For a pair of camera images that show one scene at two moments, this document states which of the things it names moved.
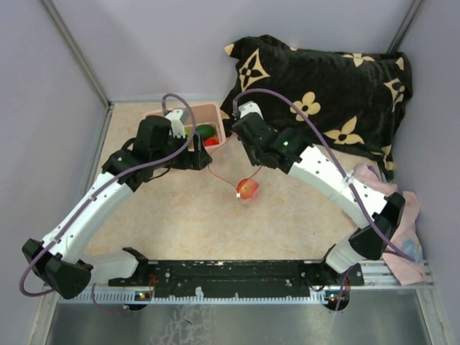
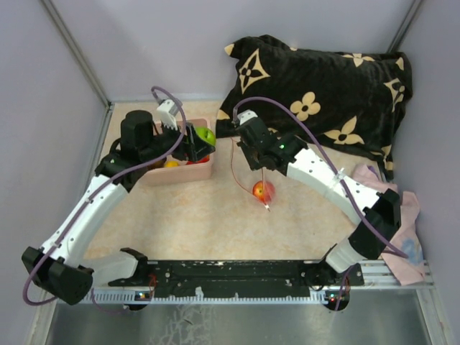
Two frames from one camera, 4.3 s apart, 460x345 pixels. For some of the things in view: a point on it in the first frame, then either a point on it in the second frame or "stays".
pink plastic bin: x=205 y=114 -> x=184 y=172
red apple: x=246 y=187 -> x=263 y=190
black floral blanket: x=362 y=98 stays
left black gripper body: x=190 y=159 stays
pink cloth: x=405 y=256 stays
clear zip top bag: x=231 y=162 -> x=251 y=178
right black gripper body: x=255 y=155 stays
